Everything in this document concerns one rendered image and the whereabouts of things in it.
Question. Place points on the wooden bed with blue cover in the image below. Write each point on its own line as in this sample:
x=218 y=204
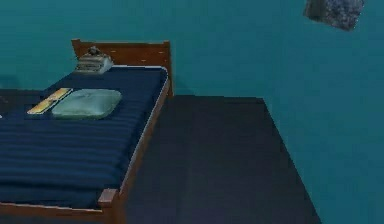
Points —
x=83 y=156

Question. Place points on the yellow flat board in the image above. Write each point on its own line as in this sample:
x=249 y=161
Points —
x=49 y=101

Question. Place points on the grey striped folded stack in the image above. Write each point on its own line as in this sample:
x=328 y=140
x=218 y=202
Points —
x=94 y=62

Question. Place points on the pale green pillow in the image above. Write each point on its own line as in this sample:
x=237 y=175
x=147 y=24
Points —
x=87 y=104

